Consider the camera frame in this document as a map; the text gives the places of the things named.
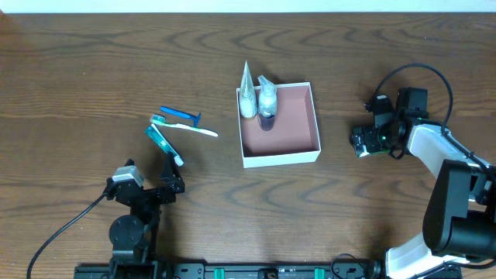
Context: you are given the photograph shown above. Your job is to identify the green white soap box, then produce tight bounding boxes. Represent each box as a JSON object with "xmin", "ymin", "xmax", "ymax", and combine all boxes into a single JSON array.
[{"xmin": 355, "ymin": 148, "xmax": 390, "ymax": 158}]

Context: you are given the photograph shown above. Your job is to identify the green Colgate toothpaste tube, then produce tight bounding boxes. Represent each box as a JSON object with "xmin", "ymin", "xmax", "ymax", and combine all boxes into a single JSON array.
[{"xmin": 144, "ymin": 124, "xmax": 184, "ymax": 167}]

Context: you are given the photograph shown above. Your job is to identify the green white toothbrush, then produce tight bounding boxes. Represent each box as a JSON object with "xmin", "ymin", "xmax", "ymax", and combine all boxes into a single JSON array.
[{"xmin": 150, "ymin": 115, "xmax": 219, "ymax": 137}]

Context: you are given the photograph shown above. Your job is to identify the white Pantene tube gold cap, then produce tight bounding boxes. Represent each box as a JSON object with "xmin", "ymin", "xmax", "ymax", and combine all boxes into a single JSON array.
[{"xmin": 239, "ymin": 62, "xmax": 257, "ymax": 119}]

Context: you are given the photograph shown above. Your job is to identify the clear pump bottle blue liquid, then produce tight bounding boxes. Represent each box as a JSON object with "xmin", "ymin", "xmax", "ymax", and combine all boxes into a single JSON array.
[{"xmin": 258, "ymin": 75, "xmax": 277, "ymax": 131}]

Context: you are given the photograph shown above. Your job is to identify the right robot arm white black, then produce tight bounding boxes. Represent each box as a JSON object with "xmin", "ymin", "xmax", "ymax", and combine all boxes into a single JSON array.
[{"xmin": 350, "ymin": 88, "xmax": 495, "ymax": 278}]

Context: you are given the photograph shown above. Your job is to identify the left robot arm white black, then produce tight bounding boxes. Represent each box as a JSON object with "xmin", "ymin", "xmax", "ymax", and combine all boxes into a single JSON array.
[{"xmin": 103, "ymin": 152, "xmax": 185, "ymax": 264}]

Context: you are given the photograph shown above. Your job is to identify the blue disposable razor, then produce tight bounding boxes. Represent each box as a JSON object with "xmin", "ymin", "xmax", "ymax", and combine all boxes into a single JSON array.
[{"xmin": 160, "ymin": 106, "xmax": 202, "ymax": 127}]

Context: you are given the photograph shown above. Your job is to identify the white box pink interior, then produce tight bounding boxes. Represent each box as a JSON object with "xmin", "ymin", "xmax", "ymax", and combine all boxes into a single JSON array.
[{"xmin": 238, "ymin": 82, "xmax": 321, "ymax": 168}]

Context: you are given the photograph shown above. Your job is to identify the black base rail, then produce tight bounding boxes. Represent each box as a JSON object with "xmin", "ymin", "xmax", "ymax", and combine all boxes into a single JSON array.
[{"xmin": 73, "ymin": 260, "xmax": 462, "ymax": 279}]

